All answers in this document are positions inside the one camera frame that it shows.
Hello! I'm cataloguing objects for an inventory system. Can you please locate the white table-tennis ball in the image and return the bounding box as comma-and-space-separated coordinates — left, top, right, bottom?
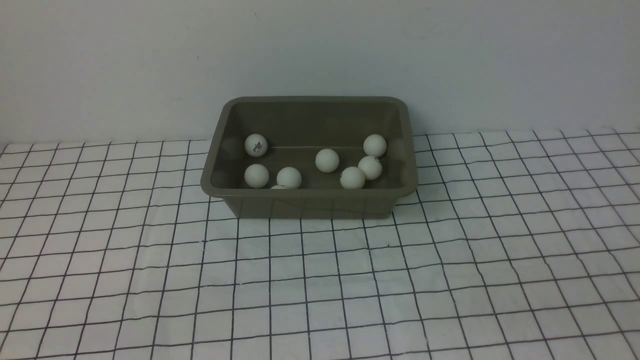
339, 166, 366, 190
315, 148, 339, 174
362, 134, 387, 158
243, 163, 270, 189
276, 166, 302, 189
358, 155, 383, 182

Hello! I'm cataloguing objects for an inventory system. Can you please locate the olive green plastic bin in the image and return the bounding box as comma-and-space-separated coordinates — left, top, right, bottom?
200, 96, 418, 219

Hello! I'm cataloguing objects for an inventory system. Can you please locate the white black-grid tablecloth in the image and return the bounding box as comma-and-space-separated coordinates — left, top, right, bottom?
0, 128, 640, 360

